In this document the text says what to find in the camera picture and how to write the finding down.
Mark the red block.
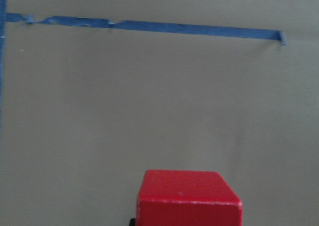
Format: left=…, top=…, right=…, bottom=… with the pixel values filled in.
left=135, top=170, right=243, bottom=226

